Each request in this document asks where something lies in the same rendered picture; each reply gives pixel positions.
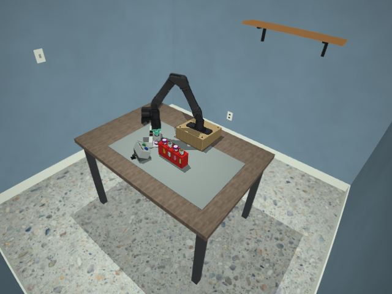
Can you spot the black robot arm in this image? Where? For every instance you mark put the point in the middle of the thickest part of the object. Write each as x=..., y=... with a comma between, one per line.
x=182, y=82

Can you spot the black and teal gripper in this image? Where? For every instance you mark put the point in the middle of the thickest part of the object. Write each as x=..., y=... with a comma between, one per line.
x=157, y=127

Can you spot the pale grey flat mat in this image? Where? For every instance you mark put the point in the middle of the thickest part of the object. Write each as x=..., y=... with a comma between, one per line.
x=205, y=175

